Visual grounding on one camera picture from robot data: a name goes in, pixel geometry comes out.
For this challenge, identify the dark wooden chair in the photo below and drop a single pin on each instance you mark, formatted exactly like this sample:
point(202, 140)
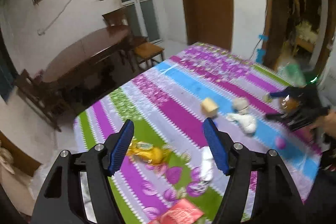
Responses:
point(118, 19)
point(39, 95)

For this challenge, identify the green plastic bag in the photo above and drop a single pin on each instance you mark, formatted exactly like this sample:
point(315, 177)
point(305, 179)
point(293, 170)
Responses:
point(292, 74)

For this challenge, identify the gold foil snack wrapper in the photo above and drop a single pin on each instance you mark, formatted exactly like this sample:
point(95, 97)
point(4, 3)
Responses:
point(147, 151)

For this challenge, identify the wooden doorway frame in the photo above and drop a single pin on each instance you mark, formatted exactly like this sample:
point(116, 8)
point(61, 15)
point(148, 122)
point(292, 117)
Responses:
point(269, 3)

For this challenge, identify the dark wooden dining table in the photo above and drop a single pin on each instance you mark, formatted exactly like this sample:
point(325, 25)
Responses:
point(86, 50)

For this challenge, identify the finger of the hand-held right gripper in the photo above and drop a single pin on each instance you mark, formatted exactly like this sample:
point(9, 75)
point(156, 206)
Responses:
point(278, 116)
point(279, 94)

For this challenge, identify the white plush doll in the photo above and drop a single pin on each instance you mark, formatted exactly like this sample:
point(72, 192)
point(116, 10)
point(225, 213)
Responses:
point(242, 116)

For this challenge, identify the red printed packet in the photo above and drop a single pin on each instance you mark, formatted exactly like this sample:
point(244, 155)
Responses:
point(181, 212)

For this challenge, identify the small pink ball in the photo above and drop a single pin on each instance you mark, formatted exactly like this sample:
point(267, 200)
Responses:
point(280, 142)

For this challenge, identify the dark blue framed window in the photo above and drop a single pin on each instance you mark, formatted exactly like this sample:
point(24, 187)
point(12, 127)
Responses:
point(5, 74)

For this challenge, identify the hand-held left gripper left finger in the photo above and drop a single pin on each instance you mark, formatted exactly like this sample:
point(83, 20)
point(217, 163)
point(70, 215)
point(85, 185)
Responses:
point(122, 148)

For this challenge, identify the striped floral tablecloth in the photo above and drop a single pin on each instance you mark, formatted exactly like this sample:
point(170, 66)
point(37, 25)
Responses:
point(170, 108)

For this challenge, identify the yellow sponge block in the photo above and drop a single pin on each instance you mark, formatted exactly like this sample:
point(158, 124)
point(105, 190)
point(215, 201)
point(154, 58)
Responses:
point(209, 107)

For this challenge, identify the brown bun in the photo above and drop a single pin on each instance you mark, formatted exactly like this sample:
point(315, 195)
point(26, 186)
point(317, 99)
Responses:
point(288, 104)

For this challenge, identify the crumpled white wrapper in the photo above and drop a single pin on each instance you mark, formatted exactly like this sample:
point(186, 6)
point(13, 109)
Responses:
point(207, 166)

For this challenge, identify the wooden stool with orange seat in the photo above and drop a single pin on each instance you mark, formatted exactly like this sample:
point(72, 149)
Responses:
point(148, 52)

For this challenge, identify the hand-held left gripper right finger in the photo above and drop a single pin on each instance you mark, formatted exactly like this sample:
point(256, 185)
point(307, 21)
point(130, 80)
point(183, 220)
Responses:
point(215, 145)

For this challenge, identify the person's right hand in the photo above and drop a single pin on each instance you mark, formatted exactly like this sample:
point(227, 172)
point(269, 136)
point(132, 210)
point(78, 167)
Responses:
point(328, 123)

